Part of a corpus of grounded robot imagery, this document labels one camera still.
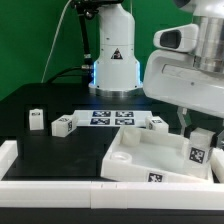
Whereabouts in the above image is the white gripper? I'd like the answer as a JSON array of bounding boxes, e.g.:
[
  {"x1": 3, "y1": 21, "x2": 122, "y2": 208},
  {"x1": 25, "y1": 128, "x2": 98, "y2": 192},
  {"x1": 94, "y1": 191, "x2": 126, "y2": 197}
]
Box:
[{"x1": 143, "y1": 24, "x2": 224, "y2": 138}]

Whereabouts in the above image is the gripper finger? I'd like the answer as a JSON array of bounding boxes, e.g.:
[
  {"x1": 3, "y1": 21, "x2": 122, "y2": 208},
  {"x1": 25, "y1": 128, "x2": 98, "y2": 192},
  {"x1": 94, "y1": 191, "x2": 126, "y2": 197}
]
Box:
[{"x1": 216, "y1": 130, "x2": 224, "y2": 149}]

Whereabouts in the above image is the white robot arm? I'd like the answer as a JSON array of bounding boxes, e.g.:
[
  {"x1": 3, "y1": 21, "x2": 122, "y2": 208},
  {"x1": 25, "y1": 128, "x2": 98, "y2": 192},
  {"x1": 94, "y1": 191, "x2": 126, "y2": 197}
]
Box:
[{"x1": 72, "y1": 0, "x2": 224, "y2": 147}]

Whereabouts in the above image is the white obstacle fence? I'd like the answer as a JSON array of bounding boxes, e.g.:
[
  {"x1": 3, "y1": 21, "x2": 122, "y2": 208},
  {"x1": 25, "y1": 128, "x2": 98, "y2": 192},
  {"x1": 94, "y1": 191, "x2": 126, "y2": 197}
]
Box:
[{"x1": 0, "y1": 140, "x2": 224, "y2": 211}]

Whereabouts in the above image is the white marker base plate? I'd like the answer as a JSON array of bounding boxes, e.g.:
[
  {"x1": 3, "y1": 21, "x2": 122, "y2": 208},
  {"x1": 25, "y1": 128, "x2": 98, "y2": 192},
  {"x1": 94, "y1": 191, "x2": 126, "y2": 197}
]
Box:
[{"x1": 74, "y1": 110, "x2": 152, "y2": 127}]

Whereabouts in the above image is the black cable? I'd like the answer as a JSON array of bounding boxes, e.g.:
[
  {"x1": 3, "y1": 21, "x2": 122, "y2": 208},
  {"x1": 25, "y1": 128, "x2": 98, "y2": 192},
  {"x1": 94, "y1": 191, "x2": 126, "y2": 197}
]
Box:
[{"x1": 46, "y1": 67, "x2": 93, "y2": 84}]

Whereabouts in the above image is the white cable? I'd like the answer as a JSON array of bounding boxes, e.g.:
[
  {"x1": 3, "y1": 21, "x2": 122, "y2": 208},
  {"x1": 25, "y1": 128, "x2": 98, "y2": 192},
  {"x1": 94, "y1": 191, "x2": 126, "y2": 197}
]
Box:
[{"x1": 40, "y1": 0, "x2": 73, "y2": 84}]

